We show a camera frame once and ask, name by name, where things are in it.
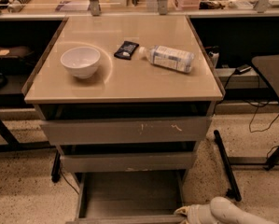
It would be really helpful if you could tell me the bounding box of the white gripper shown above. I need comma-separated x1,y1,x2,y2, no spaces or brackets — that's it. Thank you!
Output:
174,204,212,224

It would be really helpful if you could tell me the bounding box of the grey bottom drawer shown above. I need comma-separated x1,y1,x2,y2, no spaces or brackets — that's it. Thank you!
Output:
65,171,184,224

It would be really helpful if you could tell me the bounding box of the grey drawer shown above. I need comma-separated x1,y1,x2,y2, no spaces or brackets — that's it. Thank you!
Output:
61,152,196,173
40,117,211,146
65,171,184,224

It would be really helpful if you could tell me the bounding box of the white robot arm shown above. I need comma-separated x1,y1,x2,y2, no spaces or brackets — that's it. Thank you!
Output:
174,197,279,224

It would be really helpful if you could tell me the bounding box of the grey middle drawer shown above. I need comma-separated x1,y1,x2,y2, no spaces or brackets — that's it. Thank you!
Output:
61,152,196,173

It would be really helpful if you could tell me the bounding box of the grey top drawer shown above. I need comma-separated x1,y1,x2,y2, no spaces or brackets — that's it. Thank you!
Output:
40,117,211,146

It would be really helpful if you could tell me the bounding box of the beige top drawer cabinet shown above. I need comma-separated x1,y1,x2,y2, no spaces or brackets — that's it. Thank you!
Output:
21,14,226,185

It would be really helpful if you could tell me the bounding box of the black table leg bar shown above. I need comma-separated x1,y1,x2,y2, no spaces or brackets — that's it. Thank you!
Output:
214,130,242,202

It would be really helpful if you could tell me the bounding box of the clear plastic water bottle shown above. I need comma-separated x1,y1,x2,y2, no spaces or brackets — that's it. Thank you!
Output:
139,45,194,74

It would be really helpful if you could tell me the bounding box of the black power adapter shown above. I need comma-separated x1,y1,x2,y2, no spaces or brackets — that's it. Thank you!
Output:
234,64,251,75

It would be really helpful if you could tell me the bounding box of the dark round side table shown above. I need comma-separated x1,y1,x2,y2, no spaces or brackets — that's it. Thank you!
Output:
252,55,279,103

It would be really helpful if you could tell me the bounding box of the dark snack packet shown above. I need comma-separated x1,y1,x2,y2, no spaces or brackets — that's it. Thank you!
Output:
114,41,139,60

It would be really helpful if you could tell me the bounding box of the white ceramic bowl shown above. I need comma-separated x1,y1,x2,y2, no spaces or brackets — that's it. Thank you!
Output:
61,47,101,79

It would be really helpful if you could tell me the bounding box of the black floor cable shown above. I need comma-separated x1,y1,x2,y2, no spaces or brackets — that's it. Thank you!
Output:
59,170,81,196

